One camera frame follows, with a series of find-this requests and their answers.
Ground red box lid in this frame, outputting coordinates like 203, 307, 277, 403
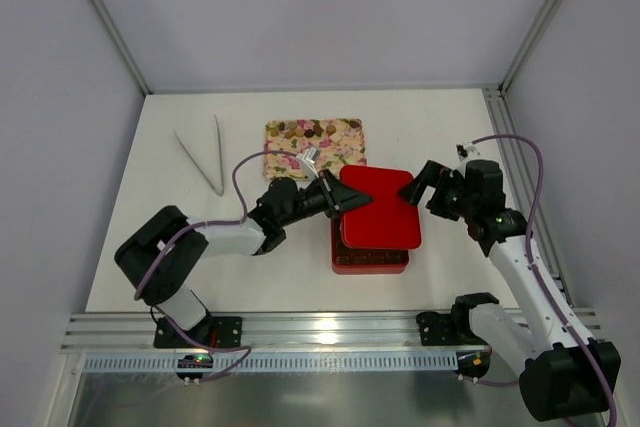
340, 165, 422, 250

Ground metal serving tongs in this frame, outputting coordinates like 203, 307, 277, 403
174, 113, 225, 197

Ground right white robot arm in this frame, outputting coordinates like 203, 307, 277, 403
399, 159, 621, 425

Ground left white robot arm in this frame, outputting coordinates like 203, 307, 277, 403
114, 170, 373, 349

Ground red chocolate box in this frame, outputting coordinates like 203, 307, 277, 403
331, 220, 409, 275

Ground floral serving tray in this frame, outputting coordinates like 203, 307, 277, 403
263, 118, 367, 181

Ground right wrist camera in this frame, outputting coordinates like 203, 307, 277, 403
456, 143, 482, 162

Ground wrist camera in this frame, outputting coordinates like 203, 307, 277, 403
296, 146, 320, 178
456, 143, 482, 162

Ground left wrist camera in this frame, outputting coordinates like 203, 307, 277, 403
296, 146, 320, 178

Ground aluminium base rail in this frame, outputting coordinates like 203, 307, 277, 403
59, 306, 609, 376

